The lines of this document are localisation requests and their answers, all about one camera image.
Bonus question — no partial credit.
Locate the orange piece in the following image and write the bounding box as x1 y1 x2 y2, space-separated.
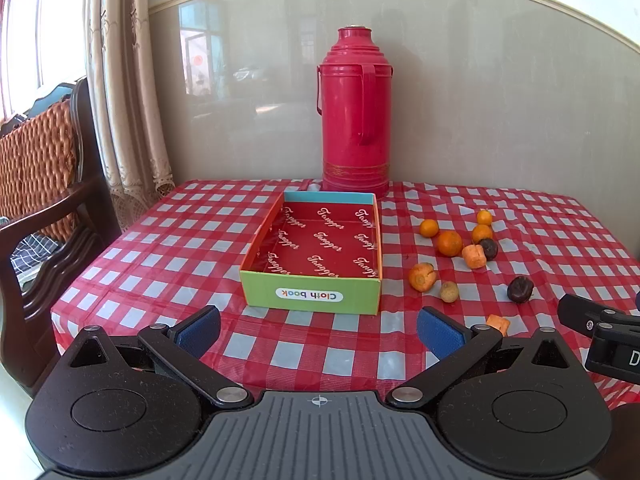
486 314 510 337

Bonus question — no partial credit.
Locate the small yellowish fruit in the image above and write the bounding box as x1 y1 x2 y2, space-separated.
439 281 460 304

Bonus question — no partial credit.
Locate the orange with stem front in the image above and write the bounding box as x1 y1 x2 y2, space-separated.
408 263 438 292

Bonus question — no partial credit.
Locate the dark fruit front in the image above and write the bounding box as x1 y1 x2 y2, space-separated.
506 275 535 304

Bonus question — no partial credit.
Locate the dark fruit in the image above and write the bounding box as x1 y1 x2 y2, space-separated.
478 237 499 261
506 275 535 304

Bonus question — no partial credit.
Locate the peeled orange chunk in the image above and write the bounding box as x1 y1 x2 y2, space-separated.
461 244 487 270

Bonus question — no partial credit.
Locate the large orange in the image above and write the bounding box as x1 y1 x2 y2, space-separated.
435 231 463 258

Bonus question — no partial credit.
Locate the dark fruit back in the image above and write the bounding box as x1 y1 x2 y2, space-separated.
478 237 499 261

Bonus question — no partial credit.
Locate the small orange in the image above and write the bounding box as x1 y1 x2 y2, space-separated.
419 219 439 238
476 209 492 226

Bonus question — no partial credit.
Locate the red checkered tablecloth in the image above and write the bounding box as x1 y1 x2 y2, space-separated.
51 180 639 392

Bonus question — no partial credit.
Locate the colourful cardboard box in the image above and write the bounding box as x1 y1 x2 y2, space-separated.
240 191 383 315

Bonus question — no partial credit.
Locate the blue checkered cloth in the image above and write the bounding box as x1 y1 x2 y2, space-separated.
11 233 61 278

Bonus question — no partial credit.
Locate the dark wooden armchair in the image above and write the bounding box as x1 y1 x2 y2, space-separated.
1 79 120 396

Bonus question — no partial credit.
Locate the red thermos flask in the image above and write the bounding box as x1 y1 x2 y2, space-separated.
316 25 394 197

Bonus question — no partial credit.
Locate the beige curtain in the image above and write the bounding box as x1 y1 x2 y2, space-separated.
85 0 175 230

